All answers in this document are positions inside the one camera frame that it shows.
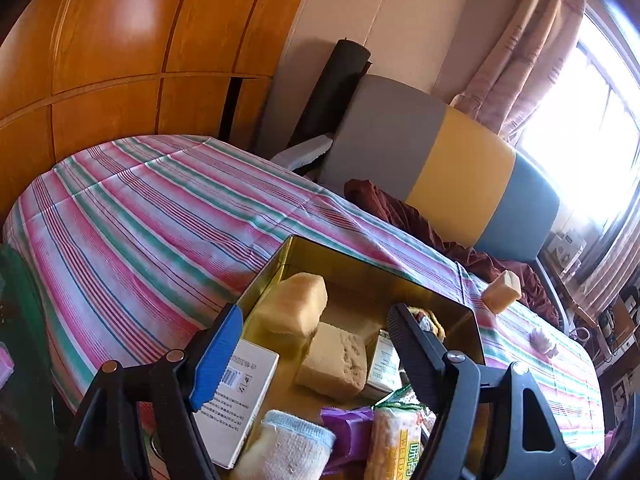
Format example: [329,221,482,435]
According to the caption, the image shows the purple snack packet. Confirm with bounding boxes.
[320,406,374,476]

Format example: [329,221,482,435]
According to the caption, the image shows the tricolour headboard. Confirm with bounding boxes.
[318,76,560,263]

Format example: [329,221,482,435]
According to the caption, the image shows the cream barcode box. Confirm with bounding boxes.
[194,339,279,470]

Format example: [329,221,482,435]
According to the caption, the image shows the yellow cloth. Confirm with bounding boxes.
[408,306,446,342]

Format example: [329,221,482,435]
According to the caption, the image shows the maroon blanket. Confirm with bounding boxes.
[344,179,561,330]

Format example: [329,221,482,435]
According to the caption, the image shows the white plastic bundle left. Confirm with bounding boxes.
[529,327,558,359]

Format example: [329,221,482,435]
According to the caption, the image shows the beige sock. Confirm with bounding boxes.
[230,410,336,480]

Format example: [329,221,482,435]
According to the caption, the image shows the striped bed sheet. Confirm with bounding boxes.
[2,134,605,460]

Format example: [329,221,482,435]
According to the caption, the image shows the gold tin box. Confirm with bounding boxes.
[150,234,487,480]

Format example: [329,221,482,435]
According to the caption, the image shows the yellow sponge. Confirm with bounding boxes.
[252,272,328,338]
[482,270,522,315]
[295,322,368,402]

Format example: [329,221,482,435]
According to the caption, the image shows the small green cream box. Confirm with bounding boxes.
[361,330,402,401]

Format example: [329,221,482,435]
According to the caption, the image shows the black rolled mat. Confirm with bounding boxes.
[286,39,371,148]

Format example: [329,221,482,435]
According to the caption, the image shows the white appliance box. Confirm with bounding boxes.
[546,229,587,275]

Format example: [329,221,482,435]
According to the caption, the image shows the wooden wardrobe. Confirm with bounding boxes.
[0,0,321,221]

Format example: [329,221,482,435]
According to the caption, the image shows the pink curtain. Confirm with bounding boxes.
[450,0,587,145]

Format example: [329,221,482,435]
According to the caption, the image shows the green cracker packet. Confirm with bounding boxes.
[364,385,436,480]

